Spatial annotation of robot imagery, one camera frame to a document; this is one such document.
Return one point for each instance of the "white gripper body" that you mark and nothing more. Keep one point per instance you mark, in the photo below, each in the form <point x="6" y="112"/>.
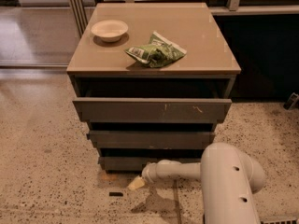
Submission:
<point x="149" y="173"/>

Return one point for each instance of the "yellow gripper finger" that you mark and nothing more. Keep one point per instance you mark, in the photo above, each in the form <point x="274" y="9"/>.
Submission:
<point x="137" y="183"/>

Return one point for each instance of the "grey drawer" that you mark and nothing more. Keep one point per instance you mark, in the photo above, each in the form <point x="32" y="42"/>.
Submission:
<point x="152" y="110"/>
<point x="137" y="163"/>
<point x="151" y="140"/>

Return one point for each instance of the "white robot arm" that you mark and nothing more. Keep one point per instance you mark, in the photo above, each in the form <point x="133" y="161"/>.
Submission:
<point x="229" y="177"/>

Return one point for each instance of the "grey drawer cabinet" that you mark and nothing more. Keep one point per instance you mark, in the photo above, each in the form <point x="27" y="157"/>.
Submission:
<point x="104" y="70"/>

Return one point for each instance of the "small black floor piece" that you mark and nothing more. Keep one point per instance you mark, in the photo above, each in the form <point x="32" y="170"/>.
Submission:
<point x="116" y="194"/>

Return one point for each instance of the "green chip bag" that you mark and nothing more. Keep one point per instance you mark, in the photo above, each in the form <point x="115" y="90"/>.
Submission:
<point x="158" y="53"/>

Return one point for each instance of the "floor vent grille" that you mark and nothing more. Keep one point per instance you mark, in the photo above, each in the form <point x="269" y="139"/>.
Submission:
<point x="280" y="220"/>

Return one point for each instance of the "white bowl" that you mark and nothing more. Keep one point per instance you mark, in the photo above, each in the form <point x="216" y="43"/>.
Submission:
<point x="109" y="30"/>

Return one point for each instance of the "grey metal bracket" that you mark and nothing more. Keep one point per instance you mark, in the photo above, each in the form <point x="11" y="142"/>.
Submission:
<point x="292" y="101"/>

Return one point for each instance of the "metal window frame post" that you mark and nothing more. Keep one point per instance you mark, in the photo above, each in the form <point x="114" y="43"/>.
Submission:
<point x="79" y="15"/>

